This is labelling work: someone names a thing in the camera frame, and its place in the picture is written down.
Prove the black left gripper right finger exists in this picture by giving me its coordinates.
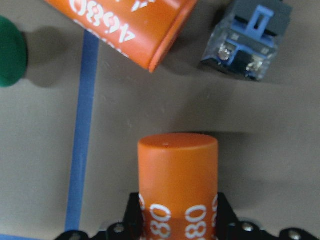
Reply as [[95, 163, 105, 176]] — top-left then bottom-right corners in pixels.
[[215, 192, 238, 240]]

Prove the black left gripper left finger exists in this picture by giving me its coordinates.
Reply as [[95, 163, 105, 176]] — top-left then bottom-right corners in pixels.
[[122, 192, 144, 240]]

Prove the orange 4680 cylinder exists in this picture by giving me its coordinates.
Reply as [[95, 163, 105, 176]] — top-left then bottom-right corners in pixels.
[[47, 0, 197, 73], [138, 133, 219, 240]]

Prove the green push button switch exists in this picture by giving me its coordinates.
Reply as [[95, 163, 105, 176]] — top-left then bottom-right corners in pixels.
[[0, 16, 28, 88]]

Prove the yellow push button switch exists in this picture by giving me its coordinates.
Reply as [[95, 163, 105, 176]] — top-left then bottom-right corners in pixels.
[[201, 0, 293, 82]]

